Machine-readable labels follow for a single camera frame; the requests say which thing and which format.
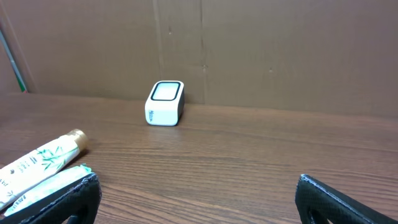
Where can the white Pantene tube gold cap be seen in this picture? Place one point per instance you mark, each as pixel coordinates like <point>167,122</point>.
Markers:
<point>40,164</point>

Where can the white barcode scanner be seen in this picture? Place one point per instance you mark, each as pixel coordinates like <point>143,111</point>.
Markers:
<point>165,103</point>

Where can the teal snack packet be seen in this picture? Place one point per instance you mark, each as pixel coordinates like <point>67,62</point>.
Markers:
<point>48,187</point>

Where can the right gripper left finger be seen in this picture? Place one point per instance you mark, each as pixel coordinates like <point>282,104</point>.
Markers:
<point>78,202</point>

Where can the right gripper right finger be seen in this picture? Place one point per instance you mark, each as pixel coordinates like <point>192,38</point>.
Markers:
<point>319,203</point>

